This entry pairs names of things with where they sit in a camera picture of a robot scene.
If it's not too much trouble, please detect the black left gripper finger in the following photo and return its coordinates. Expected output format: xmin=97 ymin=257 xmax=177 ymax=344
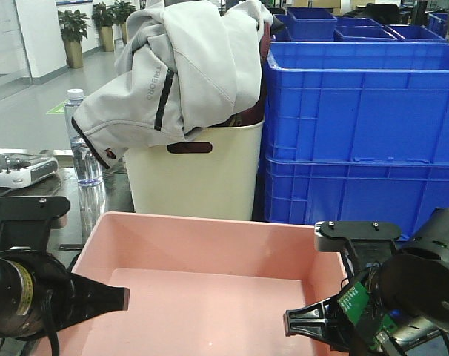
xmin=67 ymin=273 xmax=130 ymax=327

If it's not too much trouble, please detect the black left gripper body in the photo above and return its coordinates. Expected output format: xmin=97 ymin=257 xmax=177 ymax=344
xmin=0 ymin=250 xmax=76 ymax=338

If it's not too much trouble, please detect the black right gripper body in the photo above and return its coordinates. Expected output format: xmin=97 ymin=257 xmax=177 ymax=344
xmin=336 ymin=268 xmax=406 ymax=355

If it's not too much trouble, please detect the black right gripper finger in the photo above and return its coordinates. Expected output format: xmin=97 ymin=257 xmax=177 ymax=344
xmin=283 ymin=299 xmax=336 ymax=343

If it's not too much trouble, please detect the pink plastic bin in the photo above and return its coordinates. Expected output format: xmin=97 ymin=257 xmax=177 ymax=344
xmin=59 ymin=212 xmax=345 ymax=355

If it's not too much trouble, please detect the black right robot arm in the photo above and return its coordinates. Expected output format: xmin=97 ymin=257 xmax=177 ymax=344
xmin=284 ymin=208 xmax=449 ymax=355

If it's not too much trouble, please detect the blue bin background right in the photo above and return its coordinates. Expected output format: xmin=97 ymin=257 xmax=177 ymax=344
xmin=385 ymin=24 xmax=445 ymax=42

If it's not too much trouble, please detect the small blue bin background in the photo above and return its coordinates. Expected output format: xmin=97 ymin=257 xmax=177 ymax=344
xmin=287 ymin=7 xmax=337 ymax=42

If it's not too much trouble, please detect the green circuit board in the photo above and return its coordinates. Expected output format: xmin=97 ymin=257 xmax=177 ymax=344
xmin=337 ymin=282 xmax=397 ymax=352

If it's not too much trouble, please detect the clear water bottle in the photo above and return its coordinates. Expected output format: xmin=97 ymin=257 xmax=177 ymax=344
xmin=64 ymin=88 xmax=106 ymax=239

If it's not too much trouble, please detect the white remote controller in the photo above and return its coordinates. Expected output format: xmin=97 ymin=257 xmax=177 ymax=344
xmin=0 ymin=153 xmax=59 ymax=188

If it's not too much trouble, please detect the lower large blue crate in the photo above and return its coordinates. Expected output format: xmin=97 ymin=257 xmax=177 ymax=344
xmin=265 ymin=158 xmax=449 ymax=240

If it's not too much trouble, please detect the large blue crate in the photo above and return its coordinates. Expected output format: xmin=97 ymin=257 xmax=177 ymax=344
xmin=265 ymin=158 xmax=449 ymax=240
xmin=265 ymin=42 xmax=449 ymax=164

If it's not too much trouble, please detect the cream plastic basket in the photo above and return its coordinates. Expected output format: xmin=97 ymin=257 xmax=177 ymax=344
xmin=124 ymin=121 xmax=263 ymax=220

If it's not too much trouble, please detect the upper large blue crate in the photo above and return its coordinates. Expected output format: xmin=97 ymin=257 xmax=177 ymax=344
xmin=265 ymin=42 xmax=449 ymax=164

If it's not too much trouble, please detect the grey softshell jacket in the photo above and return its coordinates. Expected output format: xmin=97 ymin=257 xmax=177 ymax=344
xmin=71 ymin=1 xmax=273 ymax=168

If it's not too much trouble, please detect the potted plant gold pot left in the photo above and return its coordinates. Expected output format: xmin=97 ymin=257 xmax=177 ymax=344
xmin=57 ymin=10 xmax=90 ymax=69

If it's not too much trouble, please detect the potted plant gold pot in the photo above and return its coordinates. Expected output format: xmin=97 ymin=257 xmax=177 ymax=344
xmin=57 ymin=10 xmax=90 ymax=69
xmin=92 ymin=2 xmax=114 ymax=52

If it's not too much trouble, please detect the potted plant gold pot middle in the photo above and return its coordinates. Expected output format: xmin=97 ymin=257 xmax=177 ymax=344
xmin=92 ymin=2 xmax=114 ymax=52

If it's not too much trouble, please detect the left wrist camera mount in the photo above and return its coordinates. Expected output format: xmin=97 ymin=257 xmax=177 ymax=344
xmin=0 ymin=196 xmax=70 ymax=251

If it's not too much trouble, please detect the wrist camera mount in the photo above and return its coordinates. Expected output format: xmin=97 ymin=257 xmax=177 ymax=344
xmin=314 ymin=220 xmax=402 ymax=277
xmin=0 ymin=196 xmax=70 ymax=251

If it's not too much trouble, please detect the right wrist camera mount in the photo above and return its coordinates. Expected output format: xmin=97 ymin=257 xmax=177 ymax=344
xmin=314 ymin=220 xmax=402 ymax=277

